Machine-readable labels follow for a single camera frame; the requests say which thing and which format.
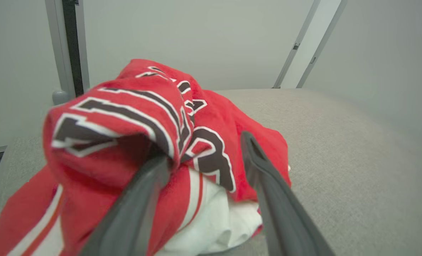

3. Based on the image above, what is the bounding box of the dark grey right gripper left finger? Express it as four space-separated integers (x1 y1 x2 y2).
79 154 171 256

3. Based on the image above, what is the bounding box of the grey fabric sofa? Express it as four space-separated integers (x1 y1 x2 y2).
0 88 422 256

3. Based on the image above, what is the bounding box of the wide white partition panel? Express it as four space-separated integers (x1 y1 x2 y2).
0 0 77 168

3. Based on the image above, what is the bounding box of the red garment with white stripes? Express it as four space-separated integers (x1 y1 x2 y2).
0 58 292 256

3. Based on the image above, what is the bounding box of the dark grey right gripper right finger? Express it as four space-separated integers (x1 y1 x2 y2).
240 130 336 256

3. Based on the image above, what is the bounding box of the white grey frame post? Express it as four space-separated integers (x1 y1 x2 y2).
272 0 348 89

